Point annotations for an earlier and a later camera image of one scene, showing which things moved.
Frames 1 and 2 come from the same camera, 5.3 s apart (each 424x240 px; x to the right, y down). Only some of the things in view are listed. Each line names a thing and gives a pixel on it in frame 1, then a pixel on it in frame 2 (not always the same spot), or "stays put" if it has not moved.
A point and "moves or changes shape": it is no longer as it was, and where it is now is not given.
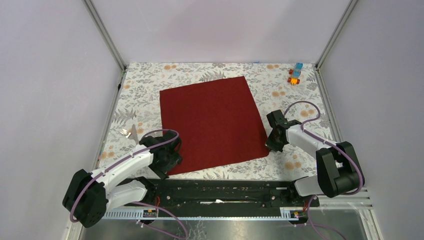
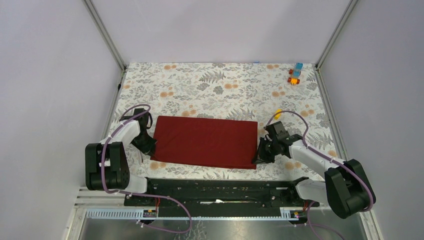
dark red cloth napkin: (218, 123) moves or changes shape
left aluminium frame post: (107, 40) stays put
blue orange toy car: (295, 73) stays put
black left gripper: (175, 158) -> (149, 147)
